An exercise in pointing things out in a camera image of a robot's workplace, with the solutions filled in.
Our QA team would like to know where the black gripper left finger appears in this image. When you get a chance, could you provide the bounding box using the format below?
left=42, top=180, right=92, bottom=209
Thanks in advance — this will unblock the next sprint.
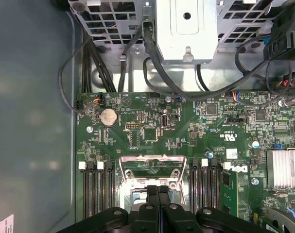
left=56, top=185, right=160, bottom=233

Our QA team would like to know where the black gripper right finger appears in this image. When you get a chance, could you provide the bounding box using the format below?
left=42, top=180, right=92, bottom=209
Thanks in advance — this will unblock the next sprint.
left=158, top=185, right=274, bottom=233

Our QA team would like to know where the silver square CPU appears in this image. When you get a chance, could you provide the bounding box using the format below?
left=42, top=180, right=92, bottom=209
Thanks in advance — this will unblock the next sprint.
left=130, top=189, right=187, bottom=207

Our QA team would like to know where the metal socket cover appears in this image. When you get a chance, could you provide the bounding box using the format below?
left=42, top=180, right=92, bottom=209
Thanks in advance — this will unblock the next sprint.
left=119, top=154, right=188, bottom=193

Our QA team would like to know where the CPU socket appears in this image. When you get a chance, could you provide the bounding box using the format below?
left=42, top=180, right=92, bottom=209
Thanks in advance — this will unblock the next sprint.
left=117, top=178, right=190, bottom=214

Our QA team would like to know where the green RAM stick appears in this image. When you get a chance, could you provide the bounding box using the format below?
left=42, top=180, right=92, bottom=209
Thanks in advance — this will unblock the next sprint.
left=221, top=169, right=240, bottom=218

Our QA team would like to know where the green motherboard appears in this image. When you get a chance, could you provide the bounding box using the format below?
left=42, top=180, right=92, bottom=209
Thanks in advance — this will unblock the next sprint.
left=75, top=91, right=295, bottom=233

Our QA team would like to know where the internal USB port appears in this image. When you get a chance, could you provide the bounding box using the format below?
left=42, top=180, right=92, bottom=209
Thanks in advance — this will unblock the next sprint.
left=160, top=113, right=170, bottom=128

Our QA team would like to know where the coin cell battery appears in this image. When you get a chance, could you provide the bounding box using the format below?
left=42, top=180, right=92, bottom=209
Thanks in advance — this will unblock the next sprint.
left=99, top=107, right=119, bottom=127

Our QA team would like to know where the silver finned heatsink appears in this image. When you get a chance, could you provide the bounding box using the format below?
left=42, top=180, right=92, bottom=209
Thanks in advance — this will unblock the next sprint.
left=266, top=149, right=295, bottom=190

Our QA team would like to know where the dark grey PC case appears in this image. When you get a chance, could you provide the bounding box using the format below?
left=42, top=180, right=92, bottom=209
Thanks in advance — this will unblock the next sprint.
left=0, top=0, right=295, bottom=233

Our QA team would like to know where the perforated grey drive cage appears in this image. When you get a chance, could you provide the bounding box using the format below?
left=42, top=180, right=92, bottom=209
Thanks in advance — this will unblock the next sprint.
left=69, top=0, right=295, bottom=66

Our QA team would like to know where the white case wall sticker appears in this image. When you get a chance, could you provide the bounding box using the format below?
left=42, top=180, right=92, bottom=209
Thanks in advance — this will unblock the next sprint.
left=0, top=214, right=15, bottom=233

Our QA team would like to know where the black wire bundle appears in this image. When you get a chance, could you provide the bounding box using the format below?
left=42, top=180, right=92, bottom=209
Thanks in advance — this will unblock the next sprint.
left=81, top=41, right=117, bottom=93

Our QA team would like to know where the thin black wire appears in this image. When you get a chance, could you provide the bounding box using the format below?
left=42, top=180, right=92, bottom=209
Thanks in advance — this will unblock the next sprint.
left=58, top=33, right=103, bottom=115

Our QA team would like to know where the thick black cable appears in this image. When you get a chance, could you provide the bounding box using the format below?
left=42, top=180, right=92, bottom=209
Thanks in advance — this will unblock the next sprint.
left=142, top=20, right=294, bottom=102

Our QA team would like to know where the silver drive bracket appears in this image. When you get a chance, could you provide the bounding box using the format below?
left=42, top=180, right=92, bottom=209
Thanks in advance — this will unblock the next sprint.
left=156, top=0, right=220, bottom=65

